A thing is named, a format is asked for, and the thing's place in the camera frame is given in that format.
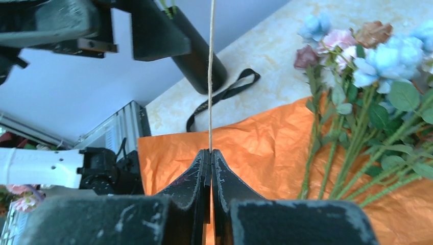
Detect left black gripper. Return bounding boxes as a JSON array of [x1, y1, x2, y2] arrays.
[[1, 0, 118, 84]]

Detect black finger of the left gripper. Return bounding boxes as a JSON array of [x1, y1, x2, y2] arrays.
[[116, 0, 191, 62]]

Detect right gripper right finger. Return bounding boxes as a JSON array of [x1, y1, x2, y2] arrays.
[[211, 150, 378, 244]]

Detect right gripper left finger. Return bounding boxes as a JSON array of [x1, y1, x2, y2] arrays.
[[19, 150, 211, 245]]

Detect orange wrapping paper sheet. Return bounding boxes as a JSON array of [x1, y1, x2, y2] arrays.
[[138, 99, 432, 244]]

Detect black ribbon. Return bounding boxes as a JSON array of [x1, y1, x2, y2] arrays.
[[185, 68, 261, 133]]

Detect orange paper flower bouquet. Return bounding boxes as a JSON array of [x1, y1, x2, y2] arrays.
[[294, 14, 432, 206]]

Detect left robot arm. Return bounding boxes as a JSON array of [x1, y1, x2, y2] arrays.
[[1, 1, 191, 194]]

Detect black cylindrical vase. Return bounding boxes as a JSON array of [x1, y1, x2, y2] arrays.
[[169, 6, 209, 94]]

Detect pink and white flower stems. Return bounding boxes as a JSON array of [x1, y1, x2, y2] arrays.
[[159, 0, 177, 19]]

